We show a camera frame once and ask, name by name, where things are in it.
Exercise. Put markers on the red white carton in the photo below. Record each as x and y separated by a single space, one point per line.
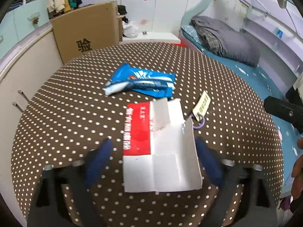
159 151

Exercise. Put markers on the white plastic bag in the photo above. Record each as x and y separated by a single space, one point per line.
130 29

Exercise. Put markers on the teal drawer cabinet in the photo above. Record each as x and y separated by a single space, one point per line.
20 22

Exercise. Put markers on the red storage bench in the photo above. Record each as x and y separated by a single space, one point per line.
153 37

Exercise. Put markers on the brown polka dot tablecloth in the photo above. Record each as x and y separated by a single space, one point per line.
70 115

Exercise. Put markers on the grey folded duvet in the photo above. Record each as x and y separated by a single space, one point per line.
222 40

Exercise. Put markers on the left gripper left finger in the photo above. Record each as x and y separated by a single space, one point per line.
48 207

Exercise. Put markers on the person's right hand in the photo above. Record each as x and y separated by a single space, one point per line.
297 175

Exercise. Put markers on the blue snack wrapper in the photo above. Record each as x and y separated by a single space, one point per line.
148 82

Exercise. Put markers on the tag with purple ring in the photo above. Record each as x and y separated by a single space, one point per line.
200 110

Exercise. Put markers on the large cardboard box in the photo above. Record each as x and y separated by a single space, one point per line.
85 29

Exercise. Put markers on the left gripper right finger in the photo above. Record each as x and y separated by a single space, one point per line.
257 207

